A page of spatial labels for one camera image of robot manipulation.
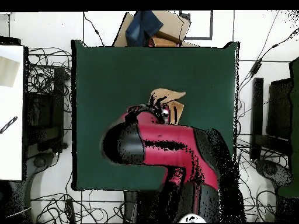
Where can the orange terry towel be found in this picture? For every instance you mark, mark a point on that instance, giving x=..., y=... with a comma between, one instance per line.
x=168, y=93

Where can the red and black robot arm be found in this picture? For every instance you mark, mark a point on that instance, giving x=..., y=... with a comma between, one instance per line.
x=168, y=140

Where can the black flat box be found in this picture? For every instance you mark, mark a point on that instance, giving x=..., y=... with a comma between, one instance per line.
x=279, y=109

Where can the dark green table cloth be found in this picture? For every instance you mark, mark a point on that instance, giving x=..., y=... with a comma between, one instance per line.
x=105, y=81

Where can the folded orange towel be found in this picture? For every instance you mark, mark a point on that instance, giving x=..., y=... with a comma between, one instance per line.
x=163, y=42

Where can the dark brown cloth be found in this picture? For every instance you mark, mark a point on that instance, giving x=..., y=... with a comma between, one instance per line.
x=168, y=36

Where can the blue denim jeans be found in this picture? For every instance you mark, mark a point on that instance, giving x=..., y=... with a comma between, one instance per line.
x=140, y=28

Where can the brown cardboard box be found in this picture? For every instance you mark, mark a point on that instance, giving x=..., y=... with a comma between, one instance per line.
x=172, y=23

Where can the black upright bar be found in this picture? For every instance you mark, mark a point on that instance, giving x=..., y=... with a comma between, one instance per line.
x=257, y=105

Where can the black equipment stand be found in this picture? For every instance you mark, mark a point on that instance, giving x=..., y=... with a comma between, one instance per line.
x=44, y=121

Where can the dark green fabric panel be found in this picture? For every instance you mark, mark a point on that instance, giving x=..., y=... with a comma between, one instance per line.
x=295, y=116

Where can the black power strip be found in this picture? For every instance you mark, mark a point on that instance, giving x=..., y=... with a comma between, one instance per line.
x=70, y=210

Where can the white side table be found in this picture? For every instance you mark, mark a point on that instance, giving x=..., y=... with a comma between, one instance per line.
x=11, y=140

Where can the black striped stick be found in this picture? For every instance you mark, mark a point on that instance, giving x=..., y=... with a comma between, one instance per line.
x=9, y=124

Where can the beige paper sheet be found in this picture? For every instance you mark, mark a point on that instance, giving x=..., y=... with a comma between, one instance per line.
x=8, y=72

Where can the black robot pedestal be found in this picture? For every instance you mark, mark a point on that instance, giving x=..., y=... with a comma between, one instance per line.
x=130, y=205

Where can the black square floor frame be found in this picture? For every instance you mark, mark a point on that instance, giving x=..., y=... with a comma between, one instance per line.
x=211, y=23

